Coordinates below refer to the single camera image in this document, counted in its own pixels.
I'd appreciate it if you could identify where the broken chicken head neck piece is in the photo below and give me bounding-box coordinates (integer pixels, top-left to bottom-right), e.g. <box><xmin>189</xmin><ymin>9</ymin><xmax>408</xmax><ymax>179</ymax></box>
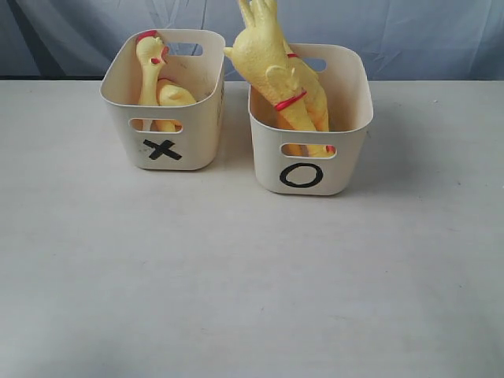
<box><xmin>135</xmin><ymin>30</ymin><xmax>169</xmax><ymax>106</ymax></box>

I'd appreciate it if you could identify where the cream bin marked O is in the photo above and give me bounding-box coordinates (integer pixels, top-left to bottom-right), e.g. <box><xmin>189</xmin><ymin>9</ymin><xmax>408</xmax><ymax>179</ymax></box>
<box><xmin>248</xmin><ymin>43</ymin><xmax>373</xmax><ymax>196</ymax></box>

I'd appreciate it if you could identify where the cream bin marked X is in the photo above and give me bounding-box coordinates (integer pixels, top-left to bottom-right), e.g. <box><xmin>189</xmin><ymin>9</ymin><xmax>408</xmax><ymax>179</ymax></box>
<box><xmin>100</xmin><ymin>29</ymin><xmax>225</xmax><ymax>170</ymax></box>

